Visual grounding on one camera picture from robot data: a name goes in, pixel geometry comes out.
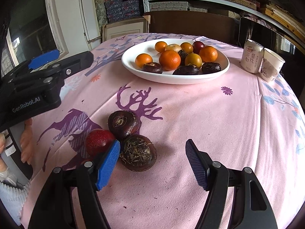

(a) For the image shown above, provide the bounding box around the pale yellow fruit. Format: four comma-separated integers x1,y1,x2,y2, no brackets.
165,44,181,53

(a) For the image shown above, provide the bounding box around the small yellow tangerine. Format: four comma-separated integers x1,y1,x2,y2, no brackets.
180,42,193,54

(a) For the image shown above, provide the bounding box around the person left hand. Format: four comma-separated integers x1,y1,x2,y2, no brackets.
0,119,34,165

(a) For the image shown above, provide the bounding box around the large red plum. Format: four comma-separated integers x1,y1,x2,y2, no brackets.
84,129,115,157

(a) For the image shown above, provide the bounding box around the pink printed tablecloth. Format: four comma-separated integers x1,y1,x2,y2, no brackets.
21,34,304,228

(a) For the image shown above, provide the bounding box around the white door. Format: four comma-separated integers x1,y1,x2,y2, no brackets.
55,0,88,55

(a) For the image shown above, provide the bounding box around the orange tangerine in row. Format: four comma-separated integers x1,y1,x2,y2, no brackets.
135,53,153,68

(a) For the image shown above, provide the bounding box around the white oval plate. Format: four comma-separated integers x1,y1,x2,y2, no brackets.
121,38,230,85

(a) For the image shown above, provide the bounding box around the blue patterned boxes stack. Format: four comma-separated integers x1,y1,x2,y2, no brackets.
105,0,143,23

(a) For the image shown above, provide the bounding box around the greenish orange tangerine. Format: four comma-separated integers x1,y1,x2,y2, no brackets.
185,53,203,69

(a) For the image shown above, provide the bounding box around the orange tangerine on plate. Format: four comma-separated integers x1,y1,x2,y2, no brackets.
199,46,218,63

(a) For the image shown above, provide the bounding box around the white beverage can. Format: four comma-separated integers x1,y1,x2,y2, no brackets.
240,39,264,74

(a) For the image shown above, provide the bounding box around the red plum on plate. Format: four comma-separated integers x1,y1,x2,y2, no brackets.
192,41,205,54

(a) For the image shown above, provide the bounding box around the white paper cup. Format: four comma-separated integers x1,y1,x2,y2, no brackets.
260,48,285,82

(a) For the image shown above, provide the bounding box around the dark brown cabinet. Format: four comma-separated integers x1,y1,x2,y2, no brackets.
146,10,239,46

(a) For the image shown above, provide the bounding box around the window with white frame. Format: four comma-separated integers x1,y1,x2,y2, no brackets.
1,0,69,77

